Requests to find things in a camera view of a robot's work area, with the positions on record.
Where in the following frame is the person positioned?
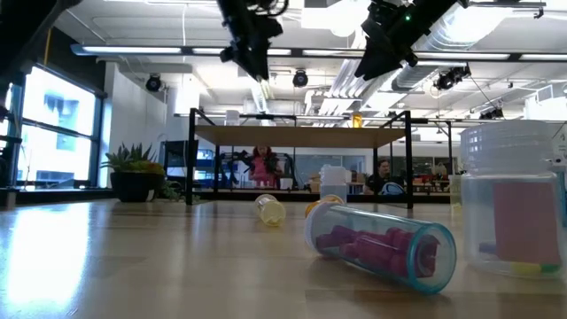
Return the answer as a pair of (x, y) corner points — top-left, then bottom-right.
(363, 158), (402, 196)
(247, 145), (283, 190)

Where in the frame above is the wooden shelf with black legs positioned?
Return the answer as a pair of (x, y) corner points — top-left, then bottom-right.
(185, 107), (416, 210)

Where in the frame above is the large clear bottle pink label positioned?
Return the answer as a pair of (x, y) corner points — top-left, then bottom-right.
(459, 119), (567, 280)

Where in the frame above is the blue white round object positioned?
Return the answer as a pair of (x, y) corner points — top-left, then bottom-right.
(379, 181), (407, 197)

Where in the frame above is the potted succulent plant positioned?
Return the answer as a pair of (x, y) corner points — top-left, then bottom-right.
(100, 142), (183, 204)

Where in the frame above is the large glass window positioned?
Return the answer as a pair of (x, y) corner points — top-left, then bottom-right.
(0, 64), (107, 190)

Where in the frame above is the long ceiling light strip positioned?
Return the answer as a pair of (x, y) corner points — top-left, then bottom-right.
(518, 52), (567, 62)
(70, 43), (183, 57)
(414, 51), (511, 61)
(190, 47), (293, 57)
(302, 48), (365, 58)

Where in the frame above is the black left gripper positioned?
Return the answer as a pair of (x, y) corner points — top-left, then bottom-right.
(216, 0), (289, 82)

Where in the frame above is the cardboard box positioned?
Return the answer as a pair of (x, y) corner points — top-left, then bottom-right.
(308, 173), (327, 194)

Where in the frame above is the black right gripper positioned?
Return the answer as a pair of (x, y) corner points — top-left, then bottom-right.
(353, 0), (462, 81)

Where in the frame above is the yellow pill bottle white cap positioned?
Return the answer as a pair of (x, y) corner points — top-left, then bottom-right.
(448, 174), (462, 207)
(253, 193), (288, 228)

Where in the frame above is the blue bottle with pink pills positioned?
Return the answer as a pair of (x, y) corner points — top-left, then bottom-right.
(303, 201), (457, 296)

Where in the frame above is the yellow hanging strap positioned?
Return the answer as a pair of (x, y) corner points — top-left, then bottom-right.
(43, 27), (53, 67)

